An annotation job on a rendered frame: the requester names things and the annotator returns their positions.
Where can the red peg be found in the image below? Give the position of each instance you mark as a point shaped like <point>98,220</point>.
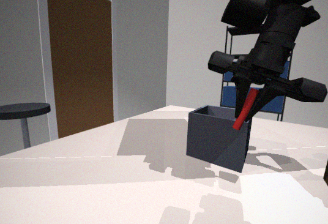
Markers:
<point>246,108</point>

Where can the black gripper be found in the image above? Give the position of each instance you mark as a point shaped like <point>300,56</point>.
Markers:
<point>267,60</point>

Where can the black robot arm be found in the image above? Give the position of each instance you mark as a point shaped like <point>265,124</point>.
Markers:
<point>286,16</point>

